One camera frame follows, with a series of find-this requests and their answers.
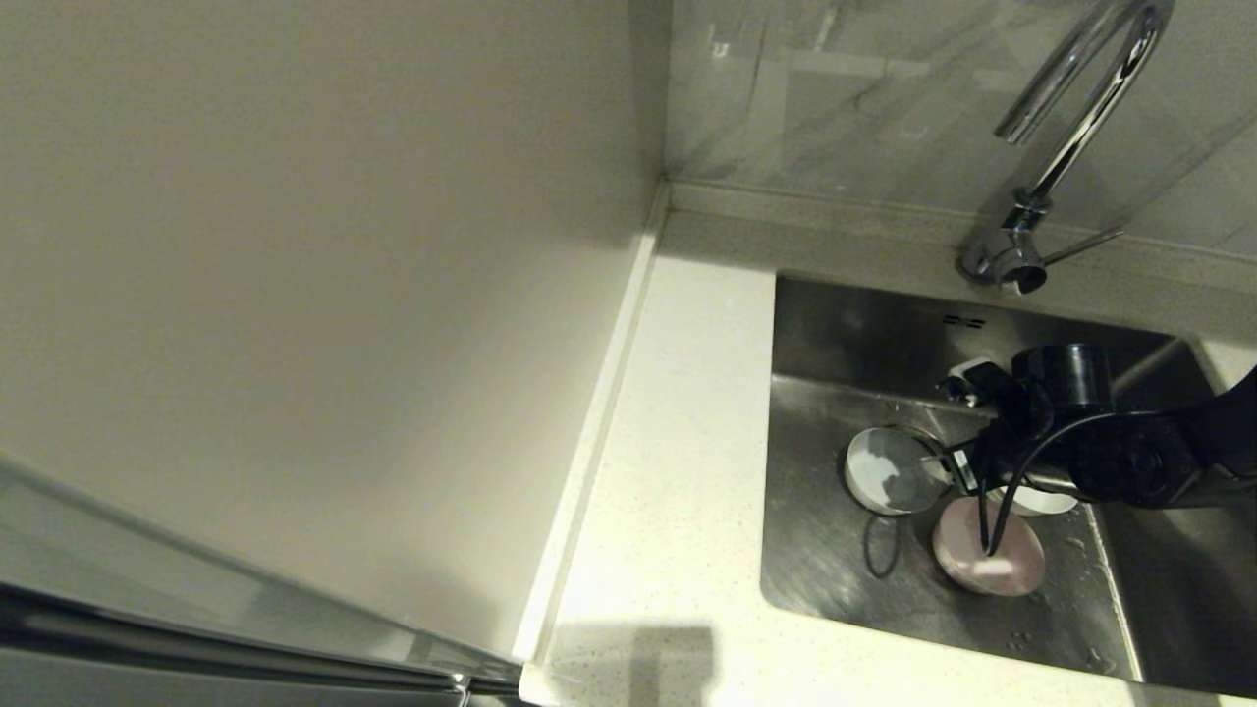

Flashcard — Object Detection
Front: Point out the white ceramic bowl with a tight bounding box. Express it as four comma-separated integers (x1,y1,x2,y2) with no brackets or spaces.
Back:
987,484,1079,518

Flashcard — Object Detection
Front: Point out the light blue bowl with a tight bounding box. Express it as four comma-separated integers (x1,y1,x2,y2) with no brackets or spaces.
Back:
845,425,954,517

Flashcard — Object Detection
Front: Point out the pink bowl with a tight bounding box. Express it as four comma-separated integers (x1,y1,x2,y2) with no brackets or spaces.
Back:
933,496,1047,597

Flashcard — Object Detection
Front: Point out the stainless steel sink basin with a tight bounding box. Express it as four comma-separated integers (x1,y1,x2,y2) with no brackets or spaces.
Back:
758,273,1257,700

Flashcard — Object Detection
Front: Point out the chrome gooseneck faucet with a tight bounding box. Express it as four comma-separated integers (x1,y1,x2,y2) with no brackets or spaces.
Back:
960,0,1176,296

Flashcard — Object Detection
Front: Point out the white countertop upstand trim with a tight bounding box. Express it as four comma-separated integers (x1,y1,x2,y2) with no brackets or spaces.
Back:
511,185,671,664

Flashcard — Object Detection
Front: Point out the stainless steel appliance door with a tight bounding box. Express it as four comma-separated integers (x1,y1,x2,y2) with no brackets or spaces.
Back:
0,452,523,707

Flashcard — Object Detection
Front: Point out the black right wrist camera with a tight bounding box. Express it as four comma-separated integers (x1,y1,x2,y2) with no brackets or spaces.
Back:
948,442,983,494

